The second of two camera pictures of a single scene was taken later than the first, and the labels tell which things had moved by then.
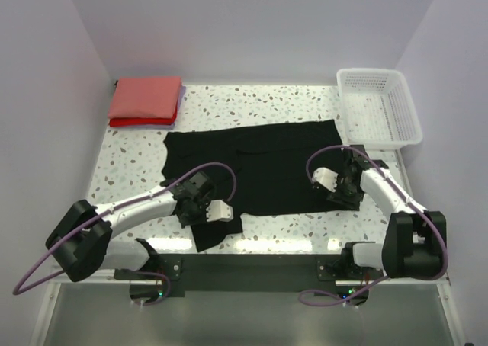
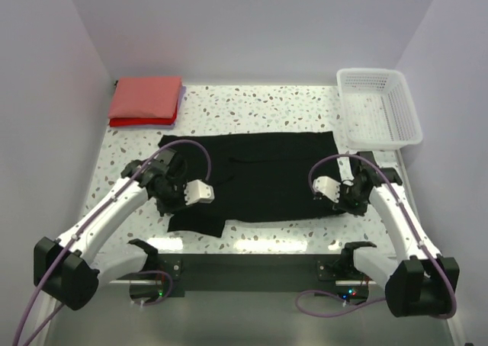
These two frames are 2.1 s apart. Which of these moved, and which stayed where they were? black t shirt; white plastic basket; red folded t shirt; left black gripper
Moved: black t shirt; left black gripper
Stayed: white plastic basket; red folded t shirt
